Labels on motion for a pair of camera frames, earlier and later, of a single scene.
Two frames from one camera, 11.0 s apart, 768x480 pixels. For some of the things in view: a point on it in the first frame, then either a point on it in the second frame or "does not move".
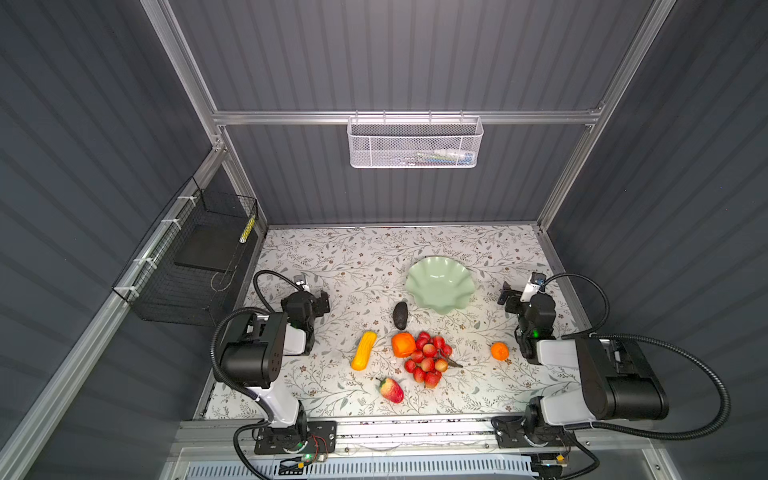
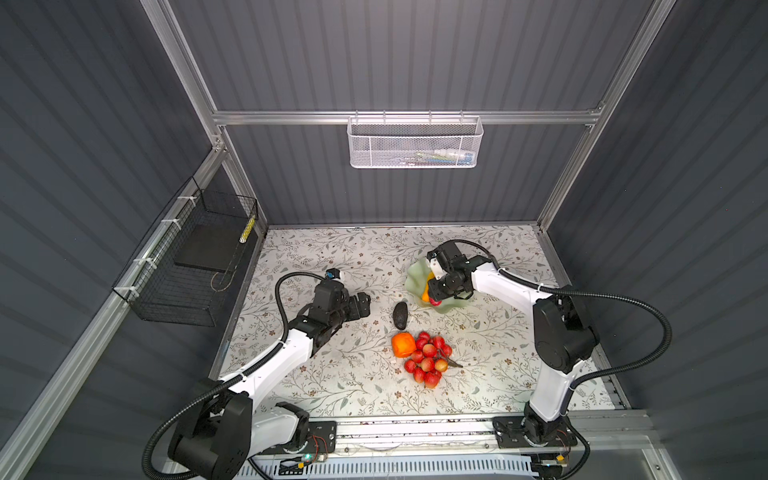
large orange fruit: (403, 344) does not move
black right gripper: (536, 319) to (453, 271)
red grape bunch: (430, 359) does not move
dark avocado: (400, 315) does not move
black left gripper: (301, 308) to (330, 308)
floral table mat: (414, 326) does not move
